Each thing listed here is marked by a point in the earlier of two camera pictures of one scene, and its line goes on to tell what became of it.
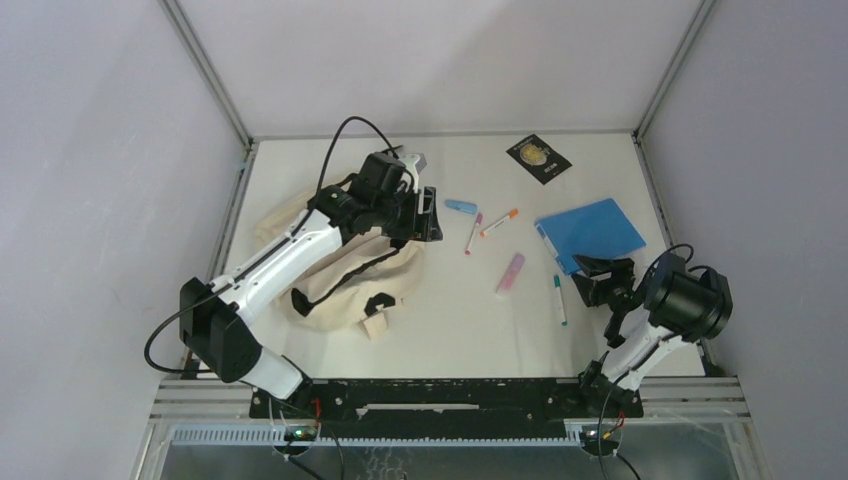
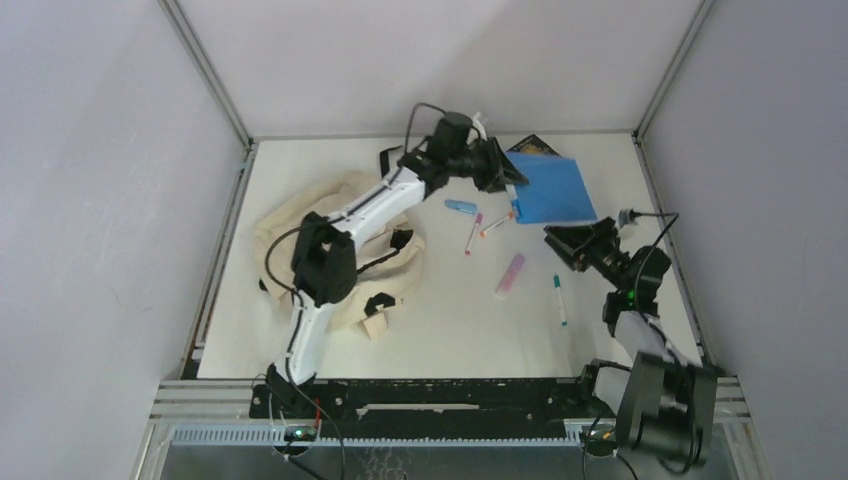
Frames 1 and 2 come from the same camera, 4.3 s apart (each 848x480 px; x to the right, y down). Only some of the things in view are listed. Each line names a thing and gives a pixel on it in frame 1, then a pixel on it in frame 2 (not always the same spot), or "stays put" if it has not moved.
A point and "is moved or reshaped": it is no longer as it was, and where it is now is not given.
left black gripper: [421, 228] → [498, 171]
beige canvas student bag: [365, 280] stays put
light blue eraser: [460, 206] stays put
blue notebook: [599, 230] is moved or reshaped
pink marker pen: [478, 221] stays put
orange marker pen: [512, 214] stays put
